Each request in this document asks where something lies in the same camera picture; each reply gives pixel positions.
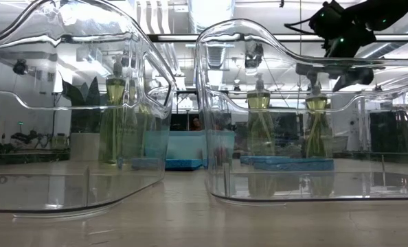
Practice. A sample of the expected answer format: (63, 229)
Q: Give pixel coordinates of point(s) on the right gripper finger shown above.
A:
(358, 75)
(310, 70)

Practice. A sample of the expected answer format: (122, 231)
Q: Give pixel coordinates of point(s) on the clear yellow-green soap bottle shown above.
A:
(315, 103)
(114, 137)
(132, 92)
(259, 99)

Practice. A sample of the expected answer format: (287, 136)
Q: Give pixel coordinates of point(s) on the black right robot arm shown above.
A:
(393, 10)

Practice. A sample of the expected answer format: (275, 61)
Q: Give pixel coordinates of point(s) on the teal plastic sink caddy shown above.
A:
(185, 144)

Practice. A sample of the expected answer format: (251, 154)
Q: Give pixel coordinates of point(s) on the black hanging device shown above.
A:
(253, 55)

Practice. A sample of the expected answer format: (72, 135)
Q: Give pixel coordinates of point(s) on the dark background cabinet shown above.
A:
(386, 133)

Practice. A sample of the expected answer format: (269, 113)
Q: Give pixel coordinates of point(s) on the clear plastic bin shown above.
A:
(35, 192)
(293, 187)

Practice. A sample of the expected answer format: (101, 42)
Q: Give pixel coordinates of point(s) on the person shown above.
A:
(195, 124)

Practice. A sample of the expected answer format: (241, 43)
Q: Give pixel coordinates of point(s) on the black overhead crossbar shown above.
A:
(152, 37)

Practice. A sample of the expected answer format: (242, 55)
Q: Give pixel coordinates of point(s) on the green plant in white pot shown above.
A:
(85, 147)

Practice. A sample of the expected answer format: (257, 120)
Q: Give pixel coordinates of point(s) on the black background equipment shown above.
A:
(29, 139)

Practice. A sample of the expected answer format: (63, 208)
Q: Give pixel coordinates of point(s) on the black round background device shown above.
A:
(20, 67)

